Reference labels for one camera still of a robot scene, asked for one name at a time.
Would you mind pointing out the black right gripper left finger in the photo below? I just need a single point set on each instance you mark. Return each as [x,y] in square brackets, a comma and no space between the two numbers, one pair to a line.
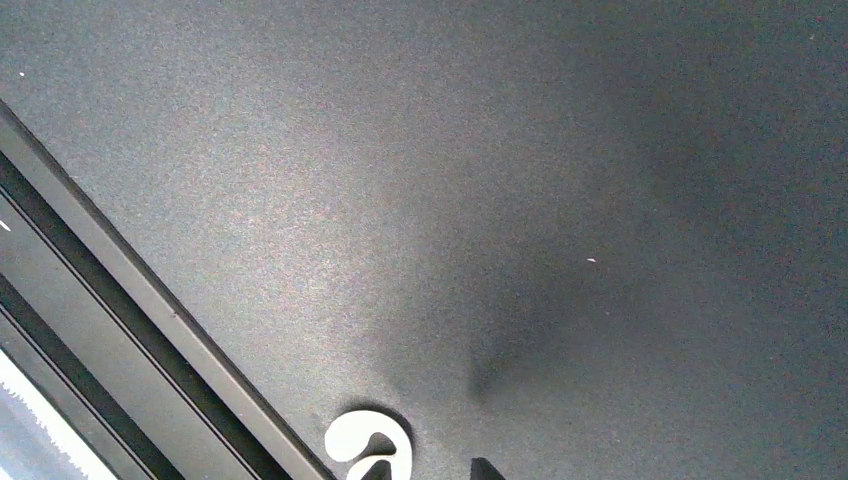
[381,470]

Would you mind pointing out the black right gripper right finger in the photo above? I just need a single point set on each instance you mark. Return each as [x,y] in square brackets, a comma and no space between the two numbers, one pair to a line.
[483,469]

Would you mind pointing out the white earbud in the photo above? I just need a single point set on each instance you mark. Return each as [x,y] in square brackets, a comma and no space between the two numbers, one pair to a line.
[348,437]

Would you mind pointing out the black front mounting rail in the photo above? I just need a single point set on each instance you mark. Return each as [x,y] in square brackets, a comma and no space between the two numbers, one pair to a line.
[122,360]

